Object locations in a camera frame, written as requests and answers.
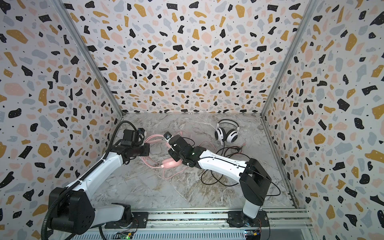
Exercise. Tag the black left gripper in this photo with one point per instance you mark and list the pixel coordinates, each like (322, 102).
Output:
(145, 151)

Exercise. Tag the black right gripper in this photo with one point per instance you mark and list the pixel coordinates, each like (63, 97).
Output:
(174, 147)

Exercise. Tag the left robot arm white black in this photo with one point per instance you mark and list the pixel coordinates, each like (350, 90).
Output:
(70, 209)

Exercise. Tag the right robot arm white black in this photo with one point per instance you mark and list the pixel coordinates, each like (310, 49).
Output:
(252, 177)

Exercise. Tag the white black headphones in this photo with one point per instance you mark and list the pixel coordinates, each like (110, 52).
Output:
(227, 137)

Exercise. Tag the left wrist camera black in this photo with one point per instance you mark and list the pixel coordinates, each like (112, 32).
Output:
(134, 136)

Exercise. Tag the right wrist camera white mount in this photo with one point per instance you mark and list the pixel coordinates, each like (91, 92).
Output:
(169, 137)

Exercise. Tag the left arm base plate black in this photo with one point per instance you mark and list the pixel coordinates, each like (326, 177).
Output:
(137, 220)

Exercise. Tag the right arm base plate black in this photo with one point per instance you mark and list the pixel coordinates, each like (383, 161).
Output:
(243, 220)

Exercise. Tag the aluminium corner post left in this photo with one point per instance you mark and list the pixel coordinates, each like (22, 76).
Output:
(64, 15)

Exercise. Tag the aluminium corner post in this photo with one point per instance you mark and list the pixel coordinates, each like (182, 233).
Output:
(290, 54)
(64, 15)

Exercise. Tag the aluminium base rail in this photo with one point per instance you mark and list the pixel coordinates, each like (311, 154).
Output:
(209, 224)

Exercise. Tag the aluminium corner post right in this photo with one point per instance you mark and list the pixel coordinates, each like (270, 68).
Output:
(290, 54)

